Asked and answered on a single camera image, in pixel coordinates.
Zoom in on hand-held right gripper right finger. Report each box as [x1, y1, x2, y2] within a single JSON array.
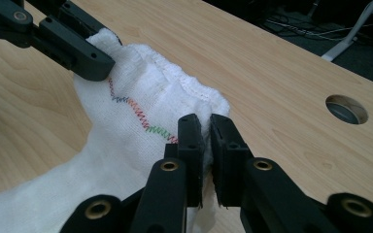
[[209, 113, 338, 233]]

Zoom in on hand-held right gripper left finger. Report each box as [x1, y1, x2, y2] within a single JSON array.
[[128, 113, 206, 233]]

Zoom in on white cloth with coloured stitching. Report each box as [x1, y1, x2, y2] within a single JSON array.
[[0, 27, 231, 233]]

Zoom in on white metal stand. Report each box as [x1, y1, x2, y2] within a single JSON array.
[[320, 0, 373, 63]]

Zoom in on bundle of floor cables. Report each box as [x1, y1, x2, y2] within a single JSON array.
[[264, 12, 373, 43]]

